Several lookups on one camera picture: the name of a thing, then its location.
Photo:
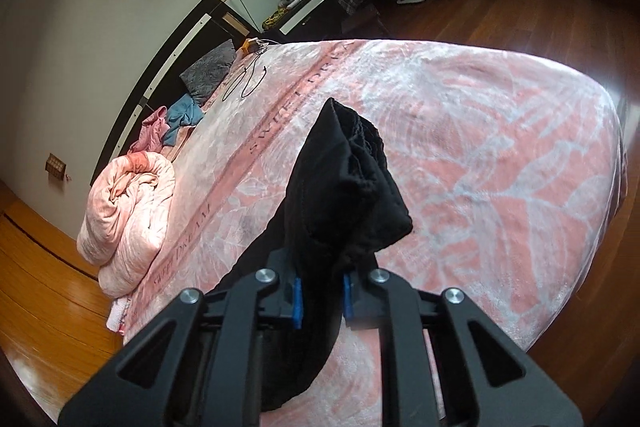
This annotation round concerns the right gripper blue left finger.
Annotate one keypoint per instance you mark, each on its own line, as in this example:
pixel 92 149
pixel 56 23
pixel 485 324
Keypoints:
pixel 298 305

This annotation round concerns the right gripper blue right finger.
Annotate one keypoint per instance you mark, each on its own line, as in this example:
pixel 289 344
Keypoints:
pixel 348 312

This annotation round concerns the black quilted pants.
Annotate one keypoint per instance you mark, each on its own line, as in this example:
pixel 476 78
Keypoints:
pixel 341 207

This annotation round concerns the rolled pink comforter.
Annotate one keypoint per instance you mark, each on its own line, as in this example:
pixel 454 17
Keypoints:
pixel 126 220

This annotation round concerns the pink patterned bed blanket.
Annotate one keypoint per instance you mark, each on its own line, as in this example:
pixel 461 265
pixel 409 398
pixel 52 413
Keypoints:
pixel 511 167

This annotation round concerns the pink garment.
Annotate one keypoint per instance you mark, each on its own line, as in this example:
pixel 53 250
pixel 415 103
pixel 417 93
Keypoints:
pixel 153 130

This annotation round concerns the blue garment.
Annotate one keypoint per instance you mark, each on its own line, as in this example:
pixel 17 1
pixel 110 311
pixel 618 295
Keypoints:
pixel 183 113

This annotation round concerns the grey pillow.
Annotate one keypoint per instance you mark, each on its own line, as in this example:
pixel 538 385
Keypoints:
pixel 204 76

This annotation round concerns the orange charger box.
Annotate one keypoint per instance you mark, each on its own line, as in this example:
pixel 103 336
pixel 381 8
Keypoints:
pixel 250 46

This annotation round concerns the dark bedside shelf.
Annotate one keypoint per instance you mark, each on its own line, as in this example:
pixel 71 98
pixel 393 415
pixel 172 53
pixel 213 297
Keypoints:
pixel 311 20

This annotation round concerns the black headboard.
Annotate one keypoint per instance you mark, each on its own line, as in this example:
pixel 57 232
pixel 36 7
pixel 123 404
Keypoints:
pixel 209 24

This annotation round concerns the brown wall switch plate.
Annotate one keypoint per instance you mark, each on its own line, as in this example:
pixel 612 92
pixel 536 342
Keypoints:
pixel 55 167

